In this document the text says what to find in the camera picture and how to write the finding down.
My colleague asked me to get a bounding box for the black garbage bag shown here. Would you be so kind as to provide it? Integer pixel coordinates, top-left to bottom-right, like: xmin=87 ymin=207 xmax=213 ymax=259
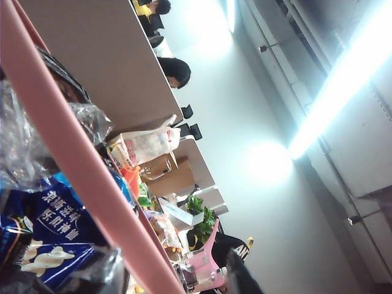
xmin=0 ymin=45 xmax=132 ymax=294

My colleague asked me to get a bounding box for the blue snack bag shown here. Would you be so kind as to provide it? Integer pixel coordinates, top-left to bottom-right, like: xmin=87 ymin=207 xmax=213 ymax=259
xmin=0 ymin=171 xmax=108 ymax=284

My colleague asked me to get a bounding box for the beige desk partition panel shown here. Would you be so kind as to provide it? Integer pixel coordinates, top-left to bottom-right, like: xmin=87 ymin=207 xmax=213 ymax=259
xmin=176 ymin=137 xmax=217 ymax=190
xmin=195 ymin=188 xmax=229 ymax=215

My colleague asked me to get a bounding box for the brown cardboard box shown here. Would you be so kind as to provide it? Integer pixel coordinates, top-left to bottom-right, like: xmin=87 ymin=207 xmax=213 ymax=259
xmin=142 ymin=154 xmax=197 ymax=198

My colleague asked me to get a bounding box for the clear wrapped snack pack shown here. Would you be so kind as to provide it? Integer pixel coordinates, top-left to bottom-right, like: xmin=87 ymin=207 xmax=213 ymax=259
xmin=122 ymin=115 xmax=182 ymax=166

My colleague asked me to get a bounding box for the green potted plant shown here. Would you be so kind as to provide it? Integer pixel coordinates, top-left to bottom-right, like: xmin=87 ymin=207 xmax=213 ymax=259
xmin=185 ymin=194 xmax=217 ymax=243

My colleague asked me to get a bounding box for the green snack packet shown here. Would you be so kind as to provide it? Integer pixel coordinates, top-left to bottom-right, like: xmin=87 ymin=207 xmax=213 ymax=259
xmin=137 ymin=180 xmax=153 ymax=206

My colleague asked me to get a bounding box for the white planter box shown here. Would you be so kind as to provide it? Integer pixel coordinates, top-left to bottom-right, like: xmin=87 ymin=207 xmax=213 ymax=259
xmin=157 ymin=197 xmax=205 ymax=232

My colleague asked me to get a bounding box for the orange plastic item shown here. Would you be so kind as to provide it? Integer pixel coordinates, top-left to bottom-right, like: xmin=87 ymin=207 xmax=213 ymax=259
xmin=121 ymin=167 xmax=141 ymax=197

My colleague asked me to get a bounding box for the cream yellow carton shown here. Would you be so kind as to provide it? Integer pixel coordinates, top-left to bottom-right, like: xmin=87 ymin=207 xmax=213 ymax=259
xmin=106 ymin=133 xmax=138 ymax=168

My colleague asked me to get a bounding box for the person with black hair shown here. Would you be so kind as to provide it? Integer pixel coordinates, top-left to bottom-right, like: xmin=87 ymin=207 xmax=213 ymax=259
xmin=158 ymin=57 xmax=192 ymax=90

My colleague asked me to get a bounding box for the orange snack packet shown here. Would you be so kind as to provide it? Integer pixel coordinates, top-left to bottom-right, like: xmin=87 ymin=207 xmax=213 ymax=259
xmin=146 ymin=211 xmax=182 ymax=252

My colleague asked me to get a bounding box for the person in black shirt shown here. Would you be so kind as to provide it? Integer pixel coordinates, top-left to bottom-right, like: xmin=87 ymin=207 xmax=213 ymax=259
xmin=186 ymin=231 xmax=264 ymax=294

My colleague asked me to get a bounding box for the pink toy guitar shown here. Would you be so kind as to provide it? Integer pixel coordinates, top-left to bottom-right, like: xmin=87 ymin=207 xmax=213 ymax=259
xmin=186 ymin=219 xmax=229 ymax=290

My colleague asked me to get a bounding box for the brown desk partition panel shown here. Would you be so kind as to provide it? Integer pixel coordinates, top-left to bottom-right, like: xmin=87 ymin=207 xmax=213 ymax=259
xmin=26 ymin=0 xmax=184 ymax=141

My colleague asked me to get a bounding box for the person in yellow shirt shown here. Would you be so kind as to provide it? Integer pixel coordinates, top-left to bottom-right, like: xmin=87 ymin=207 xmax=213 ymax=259
xmin=130 ymin=0 xmax=172 ymax=18

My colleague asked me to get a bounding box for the long ceiling light strip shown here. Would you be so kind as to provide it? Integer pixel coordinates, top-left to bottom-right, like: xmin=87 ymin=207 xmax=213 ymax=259
xmin=287 ymin=0 xmax=392 ymax=160

